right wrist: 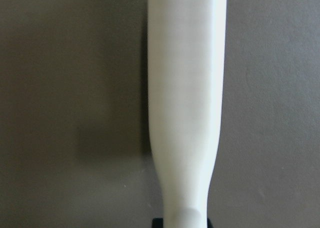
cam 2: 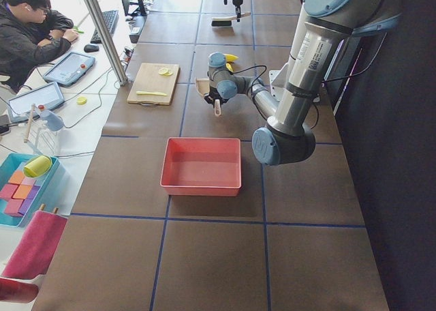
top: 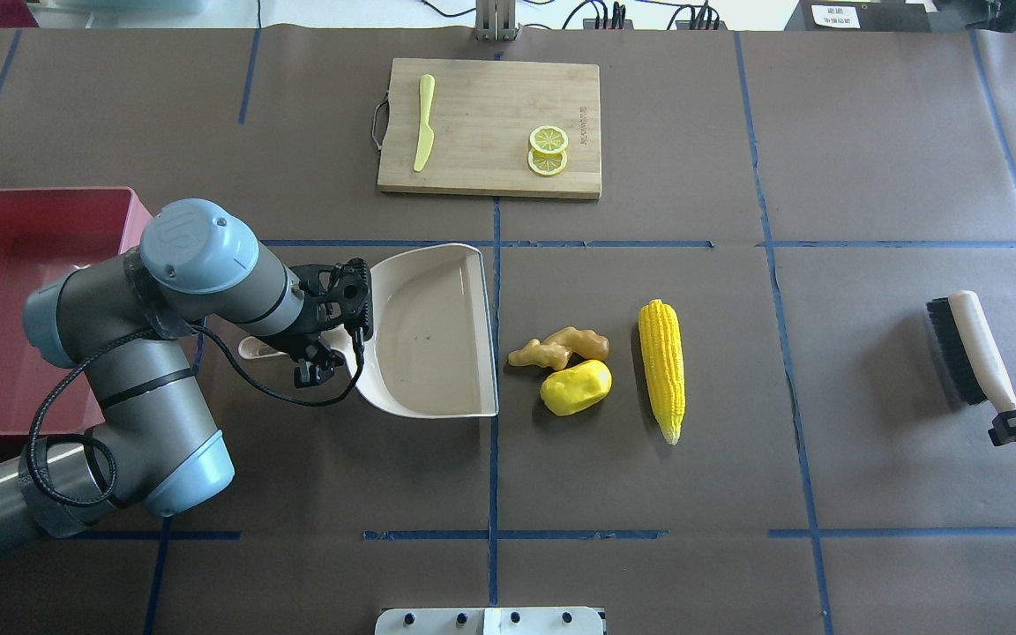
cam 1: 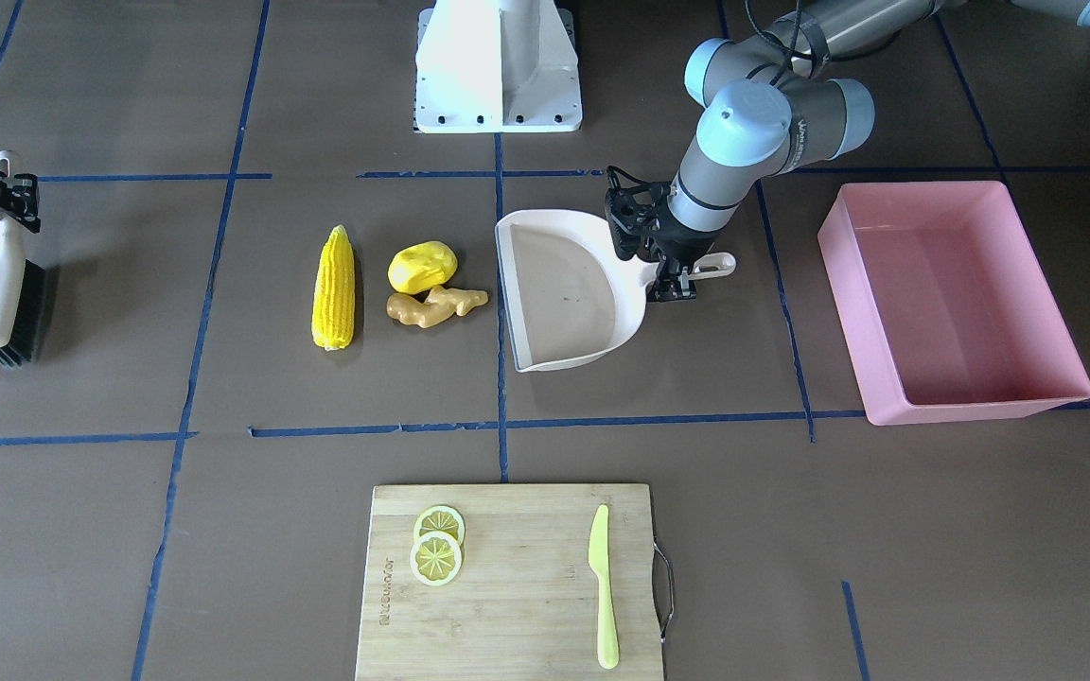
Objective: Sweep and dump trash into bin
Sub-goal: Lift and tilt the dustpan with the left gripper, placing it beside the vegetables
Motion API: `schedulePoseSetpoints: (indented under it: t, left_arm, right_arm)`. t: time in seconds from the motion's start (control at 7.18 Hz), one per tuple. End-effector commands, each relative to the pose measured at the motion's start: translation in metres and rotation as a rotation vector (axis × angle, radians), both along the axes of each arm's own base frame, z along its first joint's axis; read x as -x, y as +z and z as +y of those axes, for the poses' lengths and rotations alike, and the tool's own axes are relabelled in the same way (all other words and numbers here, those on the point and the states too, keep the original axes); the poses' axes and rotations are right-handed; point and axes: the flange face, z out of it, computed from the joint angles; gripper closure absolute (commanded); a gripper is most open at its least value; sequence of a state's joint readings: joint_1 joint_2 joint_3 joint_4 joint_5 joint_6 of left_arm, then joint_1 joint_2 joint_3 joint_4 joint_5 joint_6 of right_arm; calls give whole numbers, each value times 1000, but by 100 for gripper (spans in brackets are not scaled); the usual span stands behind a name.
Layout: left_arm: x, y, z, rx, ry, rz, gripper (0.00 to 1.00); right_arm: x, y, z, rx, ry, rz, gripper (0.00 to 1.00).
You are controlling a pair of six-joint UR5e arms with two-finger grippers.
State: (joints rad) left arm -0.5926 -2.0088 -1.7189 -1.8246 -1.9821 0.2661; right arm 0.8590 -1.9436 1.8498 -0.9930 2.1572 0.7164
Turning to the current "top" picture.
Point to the pink plastic bin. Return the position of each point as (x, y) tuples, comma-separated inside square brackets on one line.
[(45, 234)]

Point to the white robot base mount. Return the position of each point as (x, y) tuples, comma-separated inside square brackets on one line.
[(493, 620)]

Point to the metal camera post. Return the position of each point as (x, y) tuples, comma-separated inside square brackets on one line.
[(496, 20)]

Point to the white paper label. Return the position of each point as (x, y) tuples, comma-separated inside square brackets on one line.
[(835, 16)]

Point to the black power strip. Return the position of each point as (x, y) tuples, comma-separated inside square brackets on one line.
[(649, 16)]

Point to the yellow-green plastic knife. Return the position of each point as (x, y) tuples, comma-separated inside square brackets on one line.
[(426, 135)]

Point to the beige plastic dustpan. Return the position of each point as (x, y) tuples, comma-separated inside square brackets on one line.
[(431, 352)]

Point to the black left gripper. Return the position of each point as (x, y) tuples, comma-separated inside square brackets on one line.
[(315, 323)]

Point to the bamboo cutting board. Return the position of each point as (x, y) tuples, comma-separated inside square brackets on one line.
[(482, 115)]

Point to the toy ginger root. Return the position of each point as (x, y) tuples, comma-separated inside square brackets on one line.
[(556, 351)]

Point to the yellow toy corn cob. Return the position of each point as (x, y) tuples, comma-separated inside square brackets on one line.
[(662, 355)]

